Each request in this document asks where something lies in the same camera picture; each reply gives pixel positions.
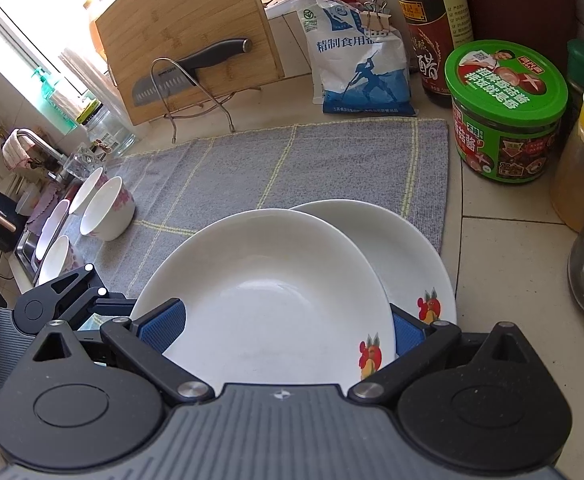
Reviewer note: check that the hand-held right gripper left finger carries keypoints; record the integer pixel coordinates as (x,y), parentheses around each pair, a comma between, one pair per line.
(164,325)

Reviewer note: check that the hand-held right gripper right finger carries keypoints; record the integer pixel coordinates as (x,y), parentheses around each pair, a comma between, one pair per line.
(406,332)

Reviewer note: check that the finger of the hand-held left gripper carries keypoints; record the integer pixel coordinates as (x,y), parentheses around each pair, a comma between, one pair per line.
(117,307)

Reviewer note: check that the white floral bowl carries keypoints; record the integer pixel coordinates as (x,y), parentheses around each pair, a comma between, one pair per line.
(102,210)
(84,192)
(54,260)

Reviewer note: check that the white fruit-print plate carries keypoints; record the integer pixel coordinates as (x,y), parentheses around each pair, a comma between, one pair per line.
(396,250)
(272,285)

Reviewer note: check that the stainless steel sink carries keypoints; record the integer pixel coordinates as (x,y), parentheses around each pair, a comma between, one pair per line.
(27,250)

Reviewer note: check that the pink basket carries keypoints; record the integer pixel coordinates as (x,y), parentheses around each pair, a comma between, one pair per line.
(42,200)

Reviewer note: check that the clear drinking glass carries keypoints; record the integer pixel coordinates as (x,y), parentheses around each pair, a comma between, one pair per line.
(82,162)

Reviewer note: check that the metal faucet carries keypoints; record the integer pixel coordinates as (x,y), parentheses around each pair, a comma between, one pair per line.
(47,147)

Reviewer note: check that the glass jar with yellow lid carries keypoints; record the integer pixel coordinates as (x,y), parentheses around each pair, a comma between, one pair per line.
(109,132)

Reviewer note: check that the pink white rag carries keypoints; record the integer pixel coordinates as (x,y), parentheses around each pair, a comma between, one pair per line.
(14,152)

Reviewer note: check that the grey checked dish cloth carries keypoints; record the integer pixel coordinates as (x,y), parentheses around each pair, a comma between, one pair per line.
(272,170)

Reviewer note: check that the green detergent bottle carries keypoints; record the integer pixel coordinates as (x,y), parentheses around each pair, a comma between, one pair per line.
(54,100)

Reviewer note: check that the tall plastic cup stack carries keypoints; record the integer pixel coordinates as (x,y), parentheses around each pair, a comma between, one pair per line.
(97,90)

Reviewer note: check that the green-lid sauce jar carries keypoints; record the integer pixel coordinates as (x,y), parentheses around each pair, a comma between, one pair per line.
(506,130)

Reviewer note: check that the yellow-lid spice jar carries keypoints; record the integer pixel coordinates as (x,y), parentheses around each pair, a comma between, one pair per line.
(581,175)

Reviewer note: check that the white blue salt bag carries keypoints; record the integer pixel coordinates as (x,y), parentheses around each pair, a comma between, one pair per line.
(361,75)

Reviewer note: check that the orange liquid jug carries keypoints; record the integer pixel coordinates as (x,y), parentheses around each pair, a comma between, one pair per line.
(94,30)

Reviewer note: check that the bamboo cutting board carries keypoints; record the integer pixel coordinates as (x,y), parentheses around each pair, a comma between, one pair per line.
(182,25)

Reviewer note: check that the dark vinegar bottle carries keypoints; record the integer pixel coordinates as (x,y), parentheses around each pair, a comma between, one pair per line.
(436,25)

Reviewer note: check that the dark red knife block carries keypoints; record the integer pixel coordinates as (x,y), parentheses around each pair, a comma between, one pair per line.
(521,0)

